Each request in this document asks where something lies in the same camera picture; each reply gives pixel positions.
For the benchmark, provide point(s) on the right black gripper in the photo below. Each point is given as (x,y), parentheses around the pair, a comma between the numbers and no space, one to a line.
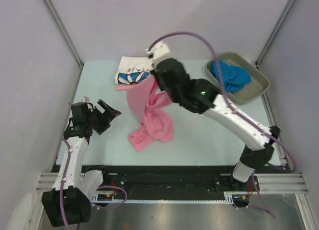
(154,71)

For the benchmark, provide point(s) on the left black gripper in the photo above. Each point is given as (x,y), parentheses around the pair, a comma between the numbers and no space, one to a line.
(106,119)

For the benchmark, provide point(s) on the pink t shirt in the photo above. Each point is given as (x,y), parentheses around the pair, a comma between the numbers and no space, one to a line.
(122,87)
(147,105)

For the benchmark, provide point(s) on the blue t shirt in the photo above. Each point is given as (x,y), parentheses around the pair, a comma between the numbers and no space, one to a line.
(234,78)

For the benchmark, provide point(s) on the grey plastic tray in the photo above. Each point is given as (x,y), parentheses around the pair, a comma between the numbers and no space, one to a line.
(258,86)

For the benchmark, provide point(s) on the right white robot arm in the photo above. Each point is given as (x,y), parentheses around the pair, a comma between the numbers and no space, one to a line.
(202,97)

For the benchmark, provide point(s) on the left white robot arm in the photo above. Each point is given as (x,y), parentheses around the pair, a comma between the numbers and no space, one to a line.
(69,200)

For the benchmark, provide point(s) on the folded pink t shirt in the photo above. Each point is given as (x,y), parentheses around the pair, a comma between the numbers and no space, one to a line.
(122,87)

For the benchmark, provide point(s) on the white flower print t shirt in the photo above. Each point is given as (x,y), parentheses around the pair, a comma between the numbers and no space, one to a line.
(132,70)

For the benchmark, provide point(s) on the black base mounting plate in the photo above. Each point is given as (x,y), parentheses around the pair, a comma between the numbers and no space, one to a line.
(174,183)

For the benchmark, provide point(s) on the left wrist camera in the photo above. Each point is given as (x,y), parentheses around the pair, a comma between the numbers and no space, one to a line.
(85,99)

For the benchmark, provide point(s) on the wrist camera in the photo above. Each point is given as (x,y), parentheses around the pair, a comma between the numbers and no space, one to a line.
(158,53)
(85,99)

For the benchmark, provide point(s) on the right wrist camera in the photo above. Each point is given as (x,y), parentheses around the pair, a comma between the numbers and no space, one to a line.
(158,53)

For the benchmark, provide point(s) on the right aluminium frame post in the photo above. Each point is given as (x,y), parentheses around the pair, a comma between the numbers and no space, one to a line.
(275,31)

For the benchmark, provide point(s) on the aluminium frame post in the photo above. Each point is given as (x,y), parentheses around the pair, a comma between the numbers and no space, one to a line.
(275,31)
(49,5)

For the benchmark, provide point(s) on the left aluminium frame post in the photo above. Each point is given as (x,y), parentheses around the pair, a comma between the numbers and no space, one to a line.
(49,5)

